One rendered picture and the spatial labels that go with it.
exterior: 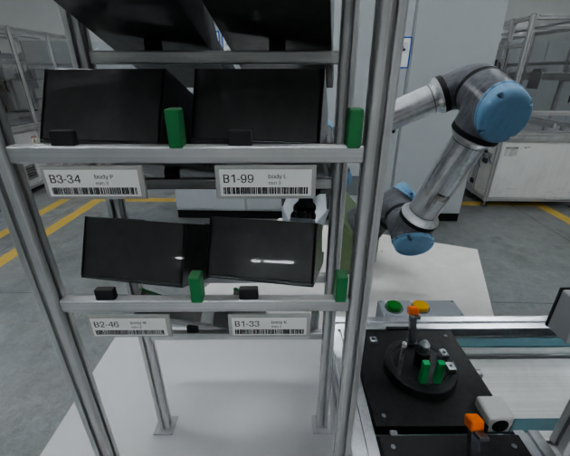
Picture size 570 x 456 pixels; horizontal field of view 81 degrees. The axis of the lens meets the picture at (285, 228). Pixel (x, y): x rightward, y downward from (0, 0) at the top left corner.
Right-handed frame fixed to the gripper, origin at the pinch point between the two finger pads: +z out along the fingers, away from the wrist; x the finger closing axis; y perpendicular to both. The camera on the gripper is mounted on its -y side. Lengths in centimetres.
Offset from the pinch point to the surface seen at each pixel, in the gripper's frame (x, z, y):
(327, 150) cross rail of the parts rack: -5.4, 16.8, -29.6
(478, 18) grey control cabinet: -115, -313, 71
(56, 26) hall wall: 610, -654, 177
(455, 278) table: -49, -31, 61
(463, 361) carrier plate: -34.9, 11.2, 28.3
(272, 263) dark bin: 0.5, 19.1, -15.0
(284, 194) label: -1.8, 19.4, -26.6
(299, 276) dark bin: -2.6, 20.0, -14.2
